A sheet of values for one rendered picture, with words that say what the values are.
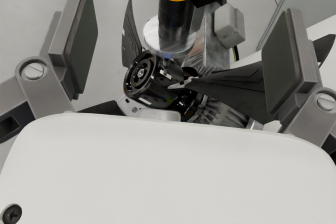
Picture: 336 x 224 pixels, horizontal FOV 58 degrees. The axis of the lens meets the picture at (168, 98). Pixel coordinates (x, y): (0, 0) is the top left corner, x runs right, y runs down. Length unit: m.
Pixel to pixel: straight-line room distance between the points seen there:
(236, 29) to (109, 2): 1.85
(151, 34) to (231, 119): 0.35
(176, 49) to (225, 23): 0.49
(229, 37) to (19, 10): 2.05
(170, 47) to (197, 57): 0.43
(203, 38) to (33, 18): 1.91
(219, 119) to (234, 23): 0.32
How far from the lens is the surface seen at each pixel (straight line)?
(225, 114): 0.69
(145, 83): 0.63
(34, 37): 2.46
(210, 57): 0.82
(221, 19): 0.89
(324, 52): 0.49
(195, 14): 0.39
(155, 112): 0.65
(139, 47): 0.78
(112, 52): 2.27
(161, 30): 0.39
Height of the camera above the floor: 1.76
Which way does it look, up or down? 59 degrees down
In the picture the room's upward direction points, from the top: 9 degrees clockwise
